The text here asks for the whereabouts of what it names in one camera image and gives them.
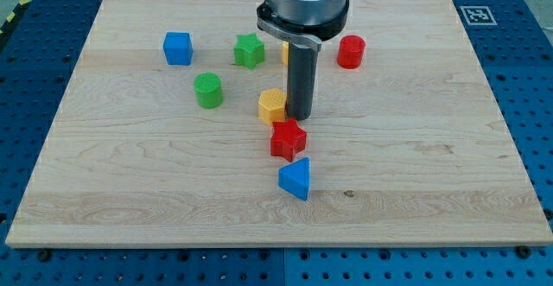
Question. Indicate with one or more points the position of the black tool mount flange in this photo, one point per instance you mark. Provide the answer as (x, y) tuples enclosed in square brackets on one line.
[(308, 36)]

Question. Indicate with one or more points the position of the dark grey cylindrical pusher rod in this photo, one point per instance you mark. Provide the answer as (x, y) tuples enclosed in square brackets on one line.
[(300, 81)]

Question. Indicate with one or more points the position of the red star block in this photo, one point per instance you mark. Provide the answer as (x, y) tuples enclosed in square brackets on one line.
[(287, 139)]

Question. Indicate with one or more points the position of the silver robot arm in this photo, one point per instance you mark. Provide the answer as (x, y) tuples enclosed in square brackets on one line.
[(306, 12)]

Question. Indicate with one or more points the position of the yellow hexagon block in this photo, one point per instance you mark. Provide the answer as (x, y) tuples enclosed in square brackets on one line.
[(271, 106)]

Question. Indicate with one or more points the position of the green star block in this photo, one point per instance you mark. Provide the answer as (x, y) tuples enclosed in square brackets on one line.
[(248, 51)]

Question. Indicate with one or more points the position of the yellow block behind rod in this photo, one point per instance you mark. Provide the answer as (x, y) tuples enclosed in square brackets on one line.
[(285, 53)]

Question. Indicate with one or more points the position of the red cylinder block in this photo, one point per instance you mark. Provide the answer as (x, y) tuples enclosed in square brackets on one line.
[(351, 51)]

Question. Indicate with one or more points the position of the green cylinder block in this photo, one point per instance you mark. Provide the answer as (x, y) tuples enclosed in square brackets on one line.
[(208, 90)]

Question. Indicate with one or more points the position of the blue triangle block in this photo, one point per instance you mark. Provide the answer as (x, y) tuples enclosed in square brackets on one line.
[(295, 178)]

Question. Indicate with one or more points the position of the blue cube block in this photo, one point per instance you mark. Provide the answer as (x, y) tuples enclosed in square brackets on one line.
[(178, 48)]

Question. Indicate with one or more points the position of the light wooden board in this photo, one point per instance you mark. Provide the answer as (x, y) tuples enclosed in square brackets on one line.
[(408, 150)]

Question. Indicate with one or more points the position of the white fiducial marker tag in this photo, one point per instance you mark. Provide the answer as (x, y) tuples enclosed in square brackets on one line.
[(476, 15)]

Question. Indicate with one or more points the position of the yellow black hazard tape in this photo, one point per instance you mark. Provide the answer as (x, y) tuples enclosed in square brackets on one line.
[(14, 17)]

